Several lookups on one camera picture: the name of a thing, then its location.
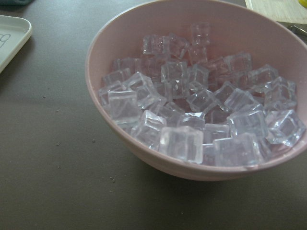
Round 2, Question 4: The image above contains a beige serving tray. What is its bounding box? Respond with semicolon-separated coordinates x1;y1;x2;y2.
0;15;33;72

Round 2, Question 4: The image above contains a wooden cutting board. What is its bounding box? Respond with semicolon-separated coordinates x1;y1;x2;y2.
245;0;307;24

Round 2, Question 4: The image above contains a pink bowl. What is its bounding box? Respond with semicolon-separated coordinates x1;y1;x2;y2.
85;0;307;181

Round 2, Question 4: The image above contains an ice cubes pile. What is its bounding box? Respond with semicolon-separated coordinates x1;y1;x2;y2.
98;23;307;167

